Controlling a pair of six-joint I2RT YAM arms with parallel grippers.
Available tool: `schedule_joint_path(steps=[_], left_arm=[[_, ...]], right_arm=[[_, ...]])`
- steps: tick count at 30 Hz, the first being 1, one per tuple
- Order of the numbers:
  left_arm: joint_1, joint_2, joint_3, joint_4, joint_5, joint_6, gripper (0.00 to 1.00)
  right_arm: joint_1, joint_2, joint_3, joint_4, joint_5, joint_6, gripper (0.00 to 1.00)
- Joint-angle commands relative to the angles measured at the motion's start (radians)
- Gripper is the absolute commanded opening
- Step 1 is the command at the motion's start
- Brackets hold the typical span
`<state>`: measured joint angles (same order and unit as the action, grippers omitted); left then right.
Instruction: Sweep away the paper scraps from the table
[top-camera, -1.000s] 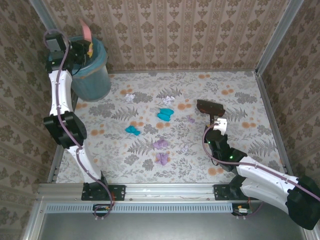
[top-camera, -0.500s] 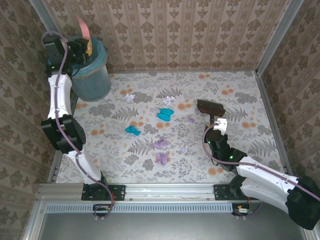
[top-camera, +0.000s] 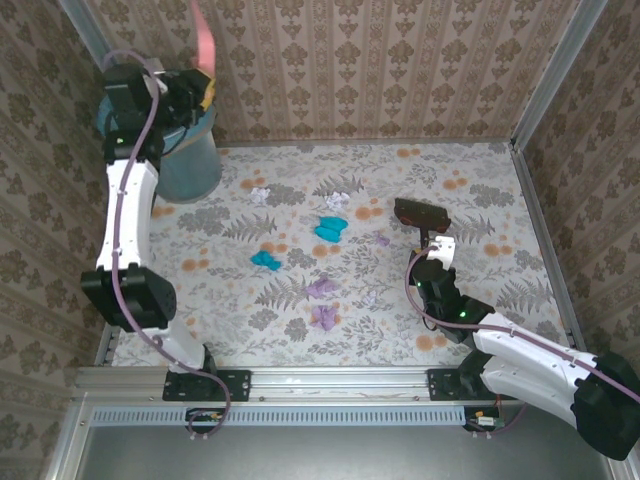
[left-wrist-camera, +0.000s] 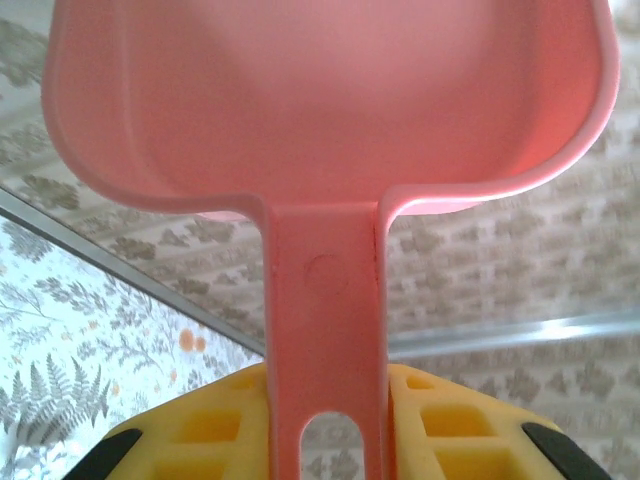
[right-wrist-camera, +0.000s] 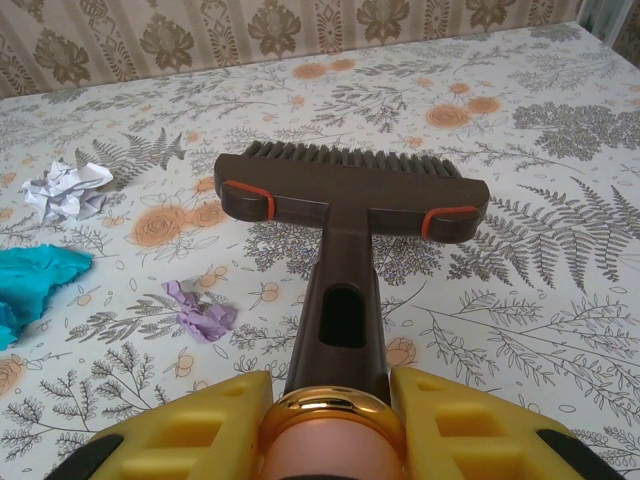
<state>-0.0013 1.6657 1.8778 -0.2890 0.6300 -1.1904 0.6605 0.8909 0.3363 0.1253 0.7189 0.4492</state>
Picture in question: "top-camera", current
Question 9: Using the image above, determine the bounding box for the blue-grey ribbed waste bin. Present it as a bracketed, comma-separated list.
[97, 94, 224, 204]

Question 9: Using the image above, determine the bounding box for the floral print tablecloth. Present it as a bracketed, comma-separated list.
[112, 142, 574, 369]

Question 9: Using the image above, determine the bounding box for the slotted grey cable duct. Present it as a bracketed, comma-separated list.
[92, 405, 474, 427]

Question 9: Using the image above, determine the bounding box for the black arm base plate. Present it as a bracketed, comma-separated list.
[163, 368, 251, 403]
[427, 368, 501, 401]

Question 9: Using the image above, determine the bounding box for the small teal paper scrap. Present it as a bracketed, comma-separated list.
[249, 250, 283, 273]

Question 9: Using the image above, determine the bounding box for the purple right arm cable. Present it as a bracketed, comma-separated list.
[404, 243, 640, 405]

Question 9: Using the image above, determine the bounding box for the aluminium side rail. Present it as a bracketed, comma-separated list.
[94, 319, 124, 369]
[508, 142, 591, 364]

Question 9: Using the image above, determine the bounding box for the aluminium lower frame bar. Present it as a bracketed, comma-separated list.
[42, 399, 96, 480]

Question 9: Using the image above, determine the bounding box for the long aluminium base rail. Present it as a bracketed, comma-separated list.
[74, 366, 506, 402]

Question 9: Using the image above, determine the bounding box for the aluminium frame post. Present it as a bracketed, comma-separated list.
[57, 0, 119, 66]
[508, 0, 610, 151]

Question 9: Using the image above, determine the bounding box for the pink plastic dustpan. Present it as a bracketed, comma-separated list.
[191, 0, 219, 81]

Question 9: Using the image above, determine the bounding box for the dark brown hand brush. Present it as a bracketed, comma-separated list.
[393, 197, 453, 246]

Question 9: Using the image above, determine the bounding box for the large teal paper scrap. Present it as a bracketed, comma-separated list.
[313, 215, 350, 245]

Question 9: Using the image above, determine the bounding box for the small circuit board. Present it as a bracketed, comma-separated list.
[187, 407, 226, 434]
[464, 407, 504, 432]

